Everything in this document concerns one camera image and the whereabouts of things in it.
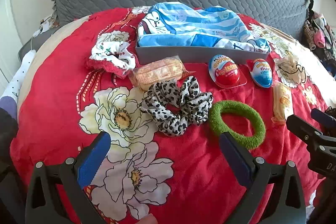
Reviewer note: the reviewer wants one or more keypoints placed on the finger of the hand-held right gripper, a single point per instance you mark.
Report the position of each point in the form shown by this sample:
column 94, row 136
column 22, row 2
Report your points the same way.
column 325, row 119
column 302, row 129

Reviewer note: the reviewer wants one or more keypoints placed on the pile of clothes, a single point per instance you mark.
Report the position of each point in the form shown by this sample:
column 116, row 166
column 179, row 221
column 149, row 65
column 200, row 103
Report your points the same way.
column 320, row 37

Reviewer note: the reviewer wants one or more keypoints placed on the chocolate egg with blue half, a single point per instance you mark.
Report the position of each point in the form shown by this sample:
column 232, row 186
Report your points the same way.
column 262, row 75

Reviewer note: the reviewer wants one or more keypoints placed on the blue striped cartoon cloth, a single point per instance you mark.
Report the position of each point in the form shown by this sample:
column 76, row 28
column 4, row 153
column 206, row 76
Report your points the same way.
column 199, row 27

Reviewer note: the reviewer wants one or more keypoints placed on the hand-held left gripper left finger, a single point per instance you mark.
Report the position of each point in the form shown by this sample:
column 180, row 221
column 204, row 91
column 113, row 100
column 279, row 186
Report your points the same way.
column 94, row 158

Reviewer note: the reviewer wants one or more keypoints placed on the grey cardboard box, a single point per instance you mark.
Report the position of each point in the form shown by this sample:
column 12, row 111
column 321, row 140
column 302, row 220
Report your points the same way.
column 183, row 54

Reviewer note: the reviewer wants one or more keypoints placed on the dark cloth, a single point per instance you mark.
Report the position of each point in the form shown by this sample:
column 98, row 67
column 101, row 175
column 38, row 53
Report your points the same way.
column 8, row 134

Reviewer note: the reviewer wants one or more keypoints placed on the leopard print scrunchie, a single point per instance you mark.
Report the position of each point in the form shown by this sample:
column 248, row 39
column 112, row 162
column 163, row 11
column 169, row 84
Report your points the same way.
column 168, row 119

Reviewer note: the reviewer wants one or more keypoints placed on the small yellow wafer packet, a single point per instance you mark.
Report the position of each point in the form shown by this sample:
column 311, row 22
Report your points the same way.
column 282, row 103

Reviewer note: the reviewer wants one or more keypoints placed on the large wafer packet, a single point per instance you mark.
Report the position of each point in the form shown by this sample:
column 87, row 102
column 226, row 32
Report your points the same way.
column 155, row 74

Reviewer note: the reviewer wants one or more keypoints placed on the red floral blanket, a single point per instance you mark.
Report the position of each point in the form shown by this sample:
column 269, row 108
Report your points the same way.
column 52, row 98

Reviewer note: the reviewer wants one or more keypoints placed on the beige organza scrunchie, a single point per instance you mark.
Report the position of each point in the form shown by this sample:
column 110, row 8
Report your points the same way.
column 288, row 69

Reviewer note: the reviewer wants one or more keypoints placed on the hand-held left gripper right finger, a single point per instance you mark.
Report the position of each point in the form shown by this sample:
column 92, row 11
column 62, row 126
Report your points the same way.
column 233, row 153

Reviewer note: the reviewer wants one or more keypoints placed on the chocolate egg with red half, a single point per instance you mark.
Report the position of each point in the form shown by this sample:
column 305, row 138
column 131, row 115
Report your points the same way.
column 225, row 74

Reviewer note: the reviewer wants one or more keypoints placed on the white dotted cloth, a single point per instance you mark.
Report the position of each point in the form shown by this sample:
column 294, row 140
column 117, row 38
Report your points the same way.
column 18, row 74

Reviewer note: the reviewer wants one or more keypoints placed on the grey side cushion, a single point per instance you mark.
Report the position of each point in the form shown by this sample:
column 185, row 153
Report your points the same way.
column 29, row 48

